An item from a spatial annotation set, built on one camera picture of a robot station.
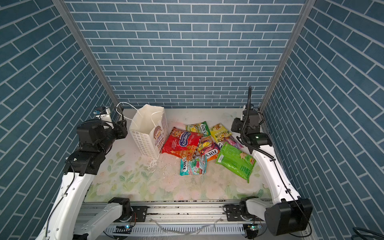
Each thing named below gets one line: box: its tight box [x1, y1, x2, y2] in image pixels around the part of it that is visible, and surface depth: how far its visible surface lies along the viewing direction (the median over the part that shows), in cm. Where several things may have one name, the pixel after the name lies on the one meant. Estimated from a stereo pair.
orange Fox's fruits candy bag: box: [197, 136, 221, 162], surface depth 96 cm
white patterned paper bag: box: [129, 104, 168, 158], surface depth 85 cm
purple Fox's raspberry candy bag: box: [222, 135, 244, 149], surface depth 101 cm
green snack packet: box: [215, 141, 257, 183], surface depth 90 cm
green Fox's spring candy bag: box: [185, 121, 211, 137], surface depth 108 cm
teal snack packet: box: [180, 154, 207, 176], surface depth 88 cm
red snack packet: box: [161, 127, 202, 161], surface depth 96 cm
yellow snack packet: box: [209, 122, 232, 143], surface depth 104 cm
